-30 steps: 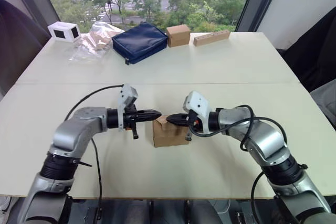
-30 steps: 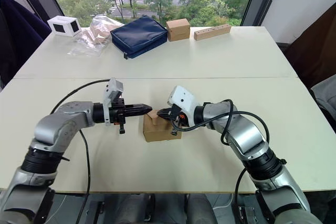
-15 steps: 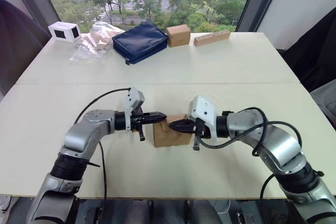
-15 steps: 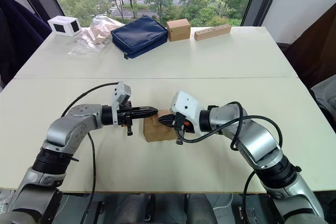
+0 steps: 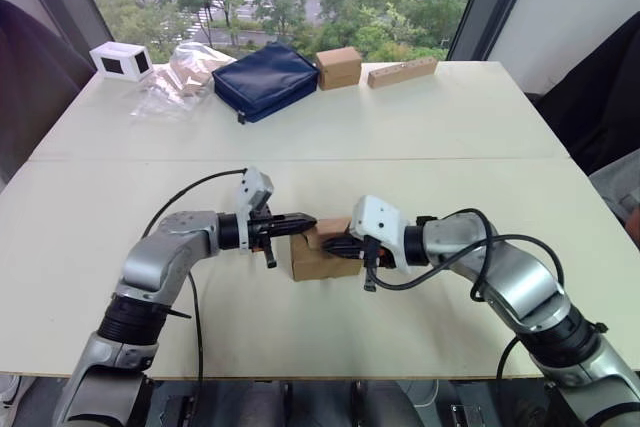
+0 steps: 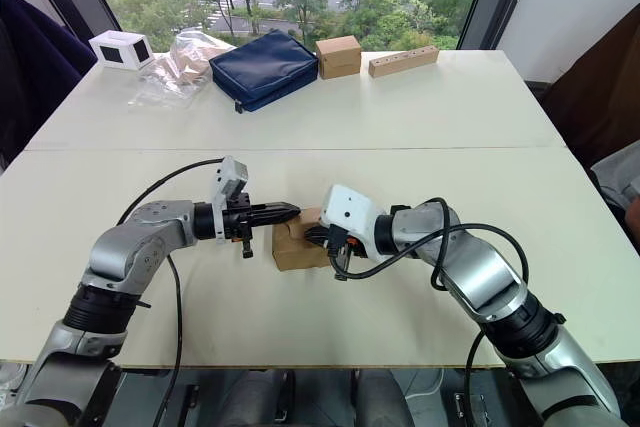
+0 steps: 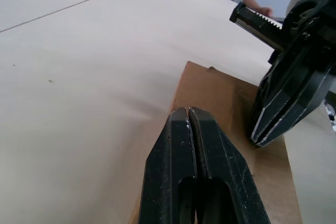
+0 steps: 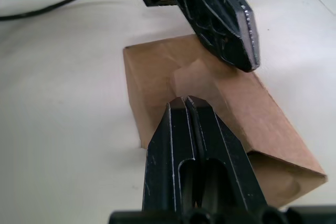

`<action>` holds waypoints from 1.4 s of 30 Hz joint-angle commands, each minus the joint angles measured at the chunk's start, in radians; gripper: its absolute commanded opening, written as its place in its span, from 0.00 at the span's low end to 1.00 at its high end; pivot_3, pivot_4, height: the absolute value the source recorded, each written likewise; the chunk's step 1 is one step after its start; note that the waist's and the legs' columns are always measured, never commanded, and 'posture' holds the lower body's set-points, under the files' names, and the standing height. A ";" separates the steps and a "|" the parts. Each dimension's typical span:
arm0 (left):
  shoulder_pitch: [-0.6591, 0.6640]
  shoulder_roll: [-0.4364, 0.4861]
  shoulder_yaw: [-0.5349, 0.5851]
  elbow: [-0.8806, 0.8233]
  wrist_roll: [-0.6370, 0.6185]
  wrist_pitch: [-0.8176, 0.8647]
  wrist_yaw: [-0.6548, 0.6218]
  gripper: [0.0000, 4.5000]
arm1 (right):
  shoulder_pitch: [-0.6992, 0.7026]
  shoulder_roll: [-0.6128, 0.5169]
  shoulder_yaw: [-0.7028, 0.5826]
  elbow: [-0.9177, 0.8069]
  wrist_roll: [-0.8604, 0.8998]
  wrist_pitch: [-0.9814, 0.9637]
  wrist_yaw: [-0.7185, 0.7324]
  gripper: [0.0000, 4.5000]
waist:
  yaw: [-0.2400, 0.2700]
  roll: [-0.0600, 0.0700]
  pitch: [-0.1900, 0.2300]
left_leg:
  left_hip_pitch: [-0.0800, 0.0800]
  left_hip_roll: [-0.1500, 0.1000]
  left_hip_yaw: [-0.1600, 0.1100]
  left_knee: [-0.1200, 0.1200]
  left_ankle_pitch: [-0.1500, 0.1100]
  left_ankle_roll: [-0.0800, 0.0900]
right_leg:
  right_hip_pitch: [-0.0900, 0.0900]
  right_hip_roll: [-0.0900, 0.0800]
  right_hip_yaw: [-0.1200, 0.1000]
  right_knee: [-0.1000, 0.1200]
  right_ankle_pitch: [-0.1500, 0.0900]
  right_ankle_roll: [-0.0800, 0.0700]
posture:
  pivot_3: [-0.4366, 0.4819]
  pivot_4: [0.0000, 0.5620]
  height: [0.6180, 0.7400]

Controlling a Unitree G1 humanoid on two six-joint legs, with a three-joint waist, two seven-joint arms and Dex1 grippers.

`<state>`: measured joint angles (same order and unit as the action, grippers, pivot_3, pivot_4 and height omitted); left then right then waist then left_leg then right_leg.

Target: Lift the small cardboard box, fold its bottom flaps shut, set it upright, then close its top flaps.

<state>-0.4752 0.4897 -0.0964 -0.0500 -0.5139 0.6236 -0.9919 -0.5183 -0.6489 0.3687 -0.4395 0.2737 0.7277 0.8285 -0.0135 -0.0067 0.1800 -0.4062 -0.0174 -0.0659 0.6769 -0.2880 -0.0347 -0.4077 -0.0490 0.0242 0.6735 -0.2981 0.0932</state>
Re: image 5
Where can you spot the white box with black windows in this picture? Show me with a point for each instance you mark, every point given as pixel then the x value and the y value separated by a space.
pixel 120 49

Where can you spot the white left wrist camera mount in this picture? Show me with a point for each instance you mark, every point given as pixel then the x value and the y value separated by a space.
pixel 255 187

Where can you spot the small cardboard box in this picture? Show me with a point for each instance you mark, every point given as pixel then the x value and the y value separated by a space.
pixel 315 262

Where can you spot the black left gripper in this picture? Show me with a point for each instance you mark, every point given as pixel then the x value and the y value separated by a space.
pixel 261 232

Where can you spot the long wooden block with holes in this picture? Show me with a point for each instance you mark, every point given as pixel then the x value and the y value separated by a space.
pixel 400 74

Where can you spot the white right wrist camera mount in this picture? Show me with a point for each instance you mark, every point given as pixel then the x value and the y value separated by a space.
pixel 382 222

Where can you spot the clear plastic bag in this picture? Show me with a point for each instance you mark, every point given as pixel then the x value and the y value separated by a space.
pixel 185 77

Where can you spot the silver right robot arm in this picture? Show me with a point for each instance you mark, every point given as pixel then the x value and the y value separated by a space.
pixel 520 277

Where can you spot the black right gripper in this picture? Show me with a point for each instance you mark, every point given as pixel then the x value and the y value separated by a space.
pixel 382 258

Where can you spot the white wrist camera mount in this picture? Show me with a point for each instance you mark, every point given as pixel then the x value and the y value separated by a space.
pixel 382 222
pixel 255 187

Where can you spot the closed brown cardboard box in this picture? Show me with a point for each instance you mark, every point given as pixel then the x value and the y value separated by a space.
pixel 340 67

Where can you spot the dark chair back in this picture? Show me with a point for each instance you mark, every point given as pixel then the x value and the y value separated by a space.
pixel 595 97
pixel 35 87

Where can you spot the navy blue zipper pouch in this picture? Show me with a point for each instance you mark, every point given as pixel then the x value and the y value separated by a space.
pixel 265 77

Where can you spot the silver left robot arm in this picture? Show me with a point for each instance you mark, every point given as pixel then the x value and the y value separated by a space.
pixel 165 252

